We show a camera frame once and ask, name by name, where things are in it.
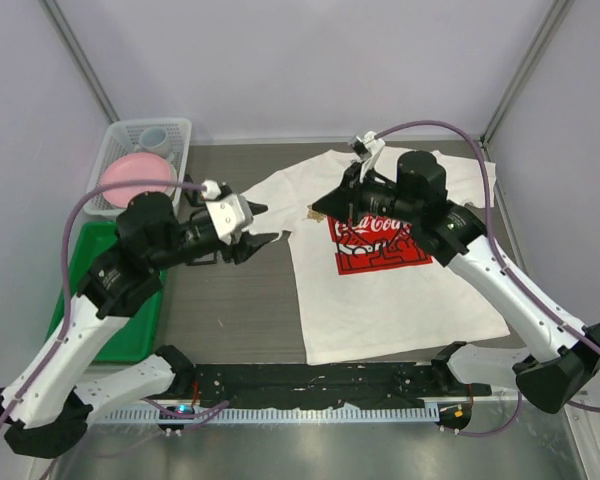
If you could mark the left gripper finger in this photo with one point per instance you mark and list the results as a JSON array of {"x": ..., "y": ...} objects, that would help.
[
  {"x": 254, "y": 209},
  {"x": 249, "y": 244}
]

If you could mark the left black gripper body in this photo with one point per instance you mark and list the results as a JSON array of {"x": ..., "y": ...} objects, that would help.
[{"x": 218, "y": 244}]

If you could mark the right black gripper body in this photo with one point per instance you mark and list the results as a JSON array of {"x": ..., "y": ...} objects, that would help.
[{"x": 369, "y": 197}]

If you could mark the gold flower brooch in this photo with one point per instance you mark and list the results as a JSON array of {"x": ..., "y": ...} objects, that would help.
[{"x": 315, "y": 216}]

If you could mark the white printed t-shirt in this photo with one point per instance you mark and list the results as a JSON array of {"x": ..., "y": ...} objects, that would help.
[{"x": 364, "y": 291}]

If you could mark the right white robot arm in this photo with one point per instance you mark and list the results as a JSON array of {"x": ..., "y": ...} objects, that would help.
[{"x": 561, "y": 354}]

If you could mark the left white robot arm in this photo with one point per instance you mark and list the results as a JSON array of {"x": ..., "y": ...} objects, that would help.
[{"x": 48, "y": 409}]

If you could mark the black box with orange brooch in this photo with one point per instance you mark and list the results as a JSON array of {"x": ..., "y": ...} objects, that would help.
[{"x": 193, "y": 197}]

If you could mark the light blue cup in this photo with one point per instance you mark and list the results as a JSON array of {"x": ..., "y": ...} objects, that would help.
[{"x": 155, "y": 140}]

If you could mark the pink plate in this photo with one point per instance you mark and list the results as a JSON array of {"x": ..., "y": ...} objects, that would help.
[{"x": 136, "y": 166}]

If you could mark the green plastic tray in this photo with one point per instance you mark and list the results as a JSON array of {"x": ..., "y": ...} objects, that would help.
[{"x": 134, "y": 342}]

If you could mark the white plastic basket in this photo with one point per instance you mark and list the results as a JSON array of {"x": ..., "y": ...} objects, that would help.
[{"x": 123, "y": 138}]

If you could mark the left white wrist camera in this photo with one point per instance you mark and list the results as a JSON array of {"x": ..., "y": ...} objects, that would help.
[{"x": 229, "y": 212}]

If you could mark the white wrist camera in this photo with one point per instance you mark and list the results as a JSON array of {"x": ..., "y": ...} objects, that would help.
[
  {"x": 368, "y": 148},
  {"x": 229, "y": 212}
]

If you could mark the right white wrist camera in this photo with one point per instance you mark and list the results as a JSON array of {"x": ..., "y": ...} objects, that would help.
[{"x": 368, "y": 148}]

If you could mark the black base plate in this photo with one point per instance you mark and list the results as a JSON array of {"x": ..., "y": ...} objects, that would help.
[{"x": 299, "y": 386}]

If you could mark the white slotted cable duct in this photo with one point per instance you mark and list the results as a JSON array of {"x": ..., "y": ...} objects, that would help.
[{"x": 179, "y": 413}]

